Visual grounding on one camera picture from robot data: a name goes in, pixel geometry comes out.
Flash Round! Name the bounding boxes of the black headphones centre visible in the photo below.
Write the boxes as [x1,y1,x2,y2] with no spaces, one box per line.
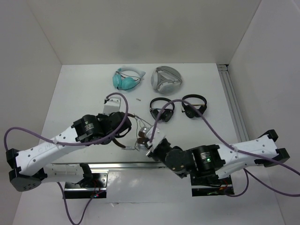
[150,97,175,122]

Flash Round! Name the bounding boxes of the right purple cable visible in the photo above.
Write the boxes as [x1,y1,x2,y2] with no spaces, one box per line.
[150,99,300,197]

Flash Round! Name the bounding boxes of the black headphones right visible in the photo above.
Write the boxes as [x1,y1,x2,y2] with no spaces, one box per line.
[181,94,207,119]

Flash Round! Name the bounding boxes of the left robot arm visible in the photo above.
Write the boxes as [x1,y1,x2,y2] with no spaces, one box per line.
[6,112,132,192]

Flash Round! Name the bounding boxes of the aluminium rail front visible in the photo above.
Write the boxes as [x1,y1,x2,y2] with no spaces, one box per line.
[45,162,166,173]

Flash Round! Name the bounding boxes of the black headphones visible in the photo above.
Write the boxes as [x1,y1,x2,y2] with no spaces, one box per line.
[150,97,175,122]
[181,94,207,119]

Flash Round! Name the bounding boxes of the purple cable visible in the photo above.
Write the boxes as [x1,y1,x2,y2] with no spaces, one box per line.
[4,92,129,225]
[150,99,300,197]

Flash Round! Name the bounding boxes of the grey white headphones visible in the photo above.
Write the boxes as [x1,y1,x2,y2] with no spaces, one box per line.
[150,66,183,95]

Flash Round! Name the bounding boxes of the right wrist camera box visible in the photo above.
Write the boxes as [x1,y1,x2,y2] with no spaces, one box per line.
[145,126,166,151]

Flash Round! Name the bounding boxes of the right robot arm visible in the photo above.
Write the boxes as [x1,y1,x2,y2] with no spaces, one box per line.
[144,128,290,184]

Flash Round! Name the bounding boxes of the aluminium rail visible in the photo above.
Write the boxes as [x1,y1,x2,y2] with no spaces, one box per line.
[217,64,250,142]
[45,162,166,173]

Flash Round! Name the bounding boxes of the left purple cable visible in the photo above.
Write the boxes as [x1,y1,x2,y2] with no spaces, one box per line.
[4,92,129,225]

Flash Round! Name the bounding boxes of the teal white headphones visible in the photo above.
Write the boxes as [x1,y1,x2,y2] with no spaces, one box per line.
[112,66,146,90]

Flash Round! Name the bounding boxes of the brown silver headphones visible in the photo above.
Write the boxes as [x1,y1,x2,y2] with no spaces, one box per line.
[112,126,150,151]

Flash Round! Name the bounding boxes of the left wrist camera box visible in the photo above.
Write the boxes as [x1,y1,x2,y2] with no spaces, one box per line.
[102,97,121,116]

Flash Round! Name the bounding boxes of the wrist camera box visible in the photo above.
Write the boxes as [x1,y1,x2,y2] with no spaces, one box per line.
[145,126,166,151]
[102,97,121,116]

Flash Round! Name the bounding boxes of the aluminium rail right side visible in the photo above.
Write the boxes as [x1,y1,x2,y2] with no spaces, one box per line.
[217,64,250,142]

